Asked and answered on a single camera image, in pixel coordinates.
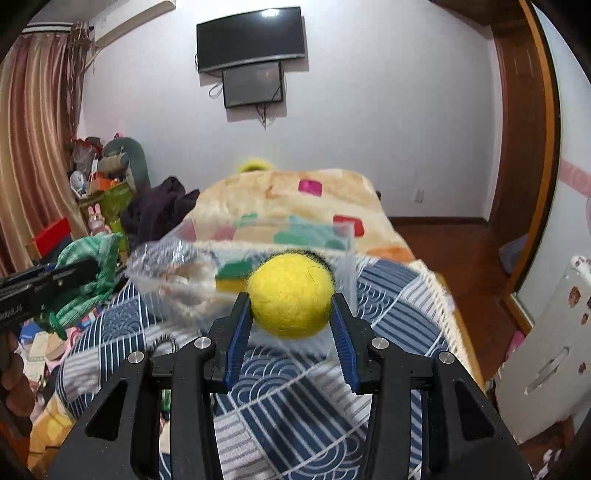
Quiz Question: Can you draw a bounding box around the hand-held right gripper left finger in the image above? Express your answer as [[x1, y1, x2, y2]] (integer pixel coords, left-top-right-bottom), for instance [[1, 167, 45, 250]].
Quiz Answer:
[[46, 292, 254, 480]]

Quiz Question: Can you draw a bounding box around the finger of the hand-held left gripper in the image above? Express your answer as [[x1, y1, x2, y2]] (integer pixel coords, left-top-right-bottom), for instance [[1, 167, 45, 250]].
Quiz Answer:
[[44, 258, 99, 292]]

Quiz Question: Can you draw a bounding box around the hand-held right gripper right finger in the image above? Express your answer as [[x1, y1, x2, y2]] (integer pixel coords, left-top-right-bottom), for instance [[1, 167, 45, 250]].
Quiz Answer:
[[329, 294, 533, 480]]

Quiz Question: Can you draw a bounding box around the green knitted cloth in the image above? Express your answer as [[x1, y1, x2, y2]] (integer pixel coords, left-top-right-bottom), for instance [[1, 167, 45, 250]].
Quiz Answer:
[[48, 233, 128, 331]]

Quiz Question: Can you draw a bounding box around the yellow felt ball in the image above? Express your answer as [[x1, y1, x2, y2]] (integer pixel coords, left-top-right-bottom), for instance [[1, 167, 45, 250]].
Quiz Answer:
[[246, 251, 337, 341]]

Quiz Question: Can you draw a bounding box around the clear plastic box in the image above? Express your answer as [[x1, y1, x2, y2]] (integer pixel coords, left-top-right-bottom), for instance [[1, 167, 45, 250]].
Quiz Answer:
[[175, 218, 358, 358]]

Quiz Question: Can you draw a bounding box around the person's left hand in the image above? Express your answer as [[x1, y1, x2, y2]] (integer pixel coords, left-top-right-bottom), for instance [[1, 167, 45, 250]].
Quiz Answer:
[[0, 332, 36, 439]]

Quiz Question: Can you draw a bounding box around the red box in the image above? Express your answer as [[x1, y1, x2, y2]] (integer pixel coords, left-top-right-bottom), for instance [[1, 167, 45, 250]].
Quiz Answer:
[[34, 217, 73, 257]]

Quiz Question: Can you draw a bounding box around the pink bunny toy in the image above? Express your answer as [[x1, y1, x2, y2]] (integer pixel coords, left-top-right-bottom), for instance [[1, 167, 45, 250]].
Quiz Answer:
[[87, 203, 110, 237]]

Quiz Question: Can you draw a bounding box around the yellow green sponge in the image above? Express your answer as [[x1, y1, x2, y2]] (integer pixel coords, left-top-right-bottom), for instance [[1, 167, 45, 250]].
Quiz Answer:
[[216, 261, 254, 294]]

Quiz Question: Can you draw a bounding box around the clear plastic bag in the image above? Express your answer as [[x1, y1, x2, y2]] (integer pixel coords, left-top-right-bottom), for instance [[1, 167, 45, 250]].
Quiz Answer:
[[126, 239, 219, 320]]

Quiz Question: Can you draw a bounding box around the green gift bag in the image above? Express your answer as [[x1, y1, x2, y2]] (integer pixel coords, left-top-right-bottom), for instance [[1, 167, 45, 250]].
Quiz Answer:
[[78, 182, 133, 232]]

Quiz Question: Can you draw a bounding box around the blue patterned quilt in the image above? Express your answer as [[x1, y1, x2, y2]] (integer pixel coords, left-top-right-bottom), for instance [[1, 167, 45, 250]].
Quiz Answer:
[[55, 254, 457, 480]]

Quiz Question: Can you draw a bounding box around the dark purple clothing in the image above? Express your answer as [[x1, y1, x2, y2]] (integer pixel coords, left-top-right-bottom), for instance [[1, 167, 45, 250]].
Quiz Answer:
[[121, 176, 201, 246]]

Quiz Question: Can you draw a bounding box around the grey green plush toy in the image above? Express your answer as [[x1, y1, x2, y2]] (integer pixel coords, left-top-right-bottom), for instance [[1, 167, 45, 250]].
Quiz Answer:
[[102, 137, 151, 195]]

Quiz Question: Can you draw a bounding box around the striped brown curtain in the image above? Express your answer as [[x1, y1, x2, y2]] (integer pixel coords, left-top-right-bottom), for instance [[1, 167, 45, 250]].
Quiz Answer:
[[0, 21, 96, 278]]

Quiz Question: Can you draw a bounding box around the cream patterned blanket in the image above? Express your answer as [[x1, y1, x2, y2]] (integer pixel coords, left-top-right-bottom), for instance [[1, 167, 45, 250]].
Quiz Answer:
[[191, 168, 417, 265]]

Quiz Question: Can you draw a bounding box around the yellow fuzzy plush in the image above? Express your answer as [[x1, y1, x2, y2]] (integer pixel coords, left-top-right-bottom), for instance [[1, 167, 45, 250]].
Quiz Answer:
[[236, 157, 274, 174]]

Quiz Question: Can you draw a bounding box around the white board with cutout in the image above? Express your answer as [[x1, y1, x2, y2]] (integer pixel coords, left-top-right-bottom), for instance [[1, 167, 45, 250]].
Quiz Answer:
[[493, 255, 591, 445]]

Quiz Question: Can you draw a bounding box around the small black monitor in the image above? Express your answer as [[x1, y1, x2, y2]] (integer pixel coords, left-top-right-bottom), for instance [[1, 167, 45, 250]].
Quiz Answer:
[[222, 61, 284, 110]]

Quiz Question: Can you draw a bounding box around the white air conditioner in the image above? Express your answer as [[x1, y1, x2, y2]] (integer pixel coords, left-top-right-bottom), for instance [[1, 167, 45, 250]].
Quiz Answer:
[[90, 0, 177, 48]]

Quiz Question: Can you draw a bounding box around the wooden door frame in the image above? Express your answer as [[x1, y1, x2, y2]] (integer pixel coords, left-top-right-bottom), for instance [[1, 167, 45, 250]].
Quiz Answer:
[[434, 0, 562, 334]]

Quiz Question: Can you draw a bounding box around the black wall television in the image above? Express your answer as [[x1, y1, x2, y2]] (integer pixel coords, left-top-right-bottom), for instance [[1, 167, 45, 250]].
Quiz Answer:
[[196, 7, 307, 74]]

